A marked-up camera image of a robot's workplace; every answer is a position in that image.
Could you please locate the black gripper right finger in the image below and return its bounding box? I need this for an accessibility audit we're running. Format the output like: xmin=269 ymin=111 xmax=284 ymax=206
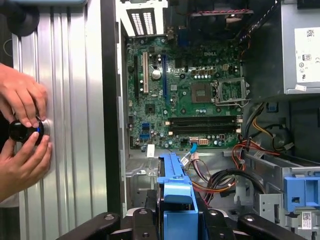
xmin=199 ymin=208 xmax=305 ymax=240

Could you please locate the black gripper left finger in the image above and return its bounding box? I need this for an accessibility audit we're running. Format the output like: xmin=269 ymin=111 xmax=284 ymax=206
xmin=56 ymin=208 xmax=161 ymax=240

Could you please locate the hard disk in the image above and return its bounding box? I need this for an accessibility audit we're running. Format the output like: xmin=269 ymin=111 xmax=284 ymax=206
xmin=156 ymin=152 xmax=208 ymax=240

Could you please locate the round black tool blue ring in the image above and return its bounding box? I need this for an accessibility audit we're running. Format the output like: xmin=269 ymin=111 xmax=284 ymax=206
xmin=8 ymin=116 xmax=55 ymax=148

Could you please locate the person's right hand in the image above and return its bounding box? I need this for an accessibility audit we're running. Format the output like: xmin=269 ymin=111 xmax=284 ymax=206
xmin=0 ymin=133 xmax=53 ymax=203

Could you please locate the person's left hand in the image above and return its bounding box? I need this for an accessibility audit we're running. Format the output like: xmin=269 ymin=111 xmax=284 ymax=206
xmin=0 ymin=62 xmax=49 ymax=127

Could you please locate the grey metal drive cage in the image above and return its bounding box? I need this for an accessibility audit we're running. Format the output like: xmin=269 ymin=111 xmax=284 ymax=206
xmin=239 ymin=149 xmax=320 ymax=240

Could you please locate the black RAM slot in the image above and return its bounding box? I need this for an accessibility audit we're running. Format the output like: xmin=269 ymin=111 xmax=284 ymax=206
xmin=166 ymin=130 xmax=243 ymax=136
xmin=166 ymin=116 xmax=243 ymax=122
xmin=166 ymin=120 xmax=243 ymax=126
xmin=166 ymin=125 xmax=243 ymax=131

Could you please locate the blue plastic drive latch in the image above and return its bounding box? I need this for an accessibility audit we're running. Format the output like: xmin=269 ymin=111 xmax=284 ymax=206
xmin=283 ymin=174 xmax=320 ymax=213

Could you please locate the green motherboard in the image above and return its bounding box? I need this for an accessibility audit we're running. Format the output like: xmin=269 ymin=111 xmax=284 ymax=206
xmin=124 ymin=24 xmax=245 ymax=151

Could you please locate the black open PC case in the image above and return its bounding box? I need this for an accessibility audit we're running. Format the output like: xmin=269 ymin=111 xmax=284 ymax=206
xmin=99 ymin=0 xmax=320 ymax=240

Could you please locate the CPU socket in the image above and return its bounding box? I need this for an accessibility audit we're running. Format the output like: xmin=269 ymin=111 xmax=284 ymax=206
xmin=190 ymin=81 xmax=216 ymax=104

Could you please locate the black expansion slot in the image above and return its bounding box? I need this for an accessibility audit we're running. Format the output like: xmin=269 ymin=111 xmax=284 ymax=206
xmin=133 ymin=54 xmax=140 ymax=100

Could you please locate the metal socket cover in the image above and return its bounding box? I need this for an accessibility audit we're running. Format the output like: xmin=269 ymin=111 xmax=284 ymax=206
xmin=214 ymin=77 xmax=252 ymax=106

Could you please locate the white expansion slot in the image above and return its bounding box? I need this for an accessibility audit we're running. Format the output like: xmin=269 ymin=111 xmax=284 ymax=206
xmin=141 ymin=51 xmax=149 ymax=95

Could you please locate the blue expansion slot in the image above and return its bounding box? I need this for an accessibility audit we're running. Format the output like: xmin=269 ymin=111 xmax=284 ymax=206
xmin=161 ymin=52 xmax=168 ymax=100

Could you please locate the grey power supply unit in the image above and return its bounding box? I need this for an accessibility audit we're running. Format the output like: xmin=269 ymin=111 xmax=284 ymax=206
xmin=281 ymin=0 xmax=320 ymax=95

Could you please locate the black case fan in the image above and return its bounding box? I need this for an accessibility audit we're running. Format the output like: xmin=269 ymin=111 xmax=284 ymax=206
xmin=188 ymin=9 xmax=255 ymax=41

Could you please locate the black round knob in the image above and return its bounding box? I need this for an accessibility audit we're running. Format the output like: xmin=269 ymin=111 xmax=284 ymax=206
xmin=6 ymin=4 xmax=41 ymax=37

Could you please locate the short blue labelled wire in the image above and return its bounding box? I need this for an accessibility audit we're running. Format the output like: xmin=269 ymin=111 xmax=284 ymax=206
xmin=189 ymin=141 xmax=199 ymax=158

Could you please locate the orange wire bundle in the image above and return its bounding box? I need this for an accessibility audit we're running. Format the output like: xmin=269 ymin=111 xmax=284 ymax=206
xmin=231 ymin=138 xmax=266 ymax=166

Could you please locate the yellow black wire bundle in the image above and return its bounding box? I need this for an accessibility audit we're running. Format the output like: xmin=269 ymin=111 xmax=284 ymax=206
xmin=243 ymin=102 xmax=295 ymax=153

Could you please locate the grey metal slot bracket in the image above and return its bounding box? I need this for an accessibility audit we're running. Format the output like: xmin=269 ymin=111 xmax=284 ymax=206
xmin=119 ymin=0 xmax=168 ymax=37

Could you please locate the black braided wire bundle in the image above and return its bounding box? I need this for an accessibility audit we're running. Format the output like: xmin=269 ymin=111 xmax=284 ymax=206
xmin=237 ymin=0 xmax=282 ymax=46

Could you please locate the red black fan wire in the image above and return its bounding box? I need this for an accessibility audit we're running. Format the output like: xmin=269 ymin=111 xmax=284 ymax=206
xmin=188 ymin=8 xmax=252 ymax=17

